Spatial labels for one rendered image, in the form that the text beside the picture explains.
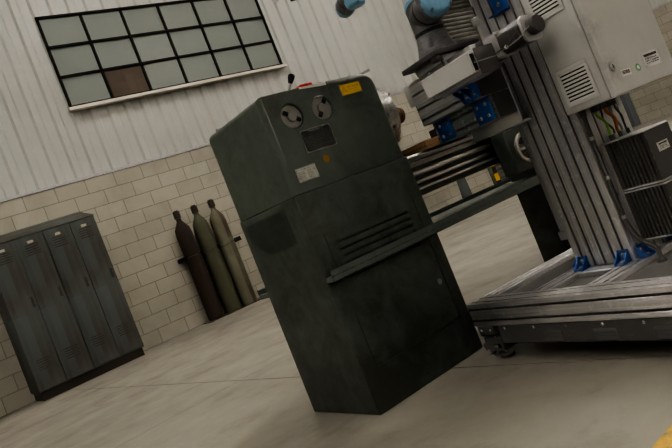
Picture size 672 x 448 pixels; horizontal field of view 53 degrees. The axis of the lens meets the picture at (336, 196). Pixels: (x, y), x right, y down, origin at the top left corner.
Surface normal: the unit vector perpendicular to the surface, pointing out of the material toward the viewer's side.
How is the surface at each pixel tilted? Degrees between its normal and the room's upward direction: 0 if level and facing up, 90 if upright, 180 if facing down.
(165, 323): 90
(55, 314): 90
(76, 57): 90
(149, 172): 90
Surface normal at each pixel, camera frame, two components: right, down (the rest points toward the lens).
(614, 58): 0.49, -0.20
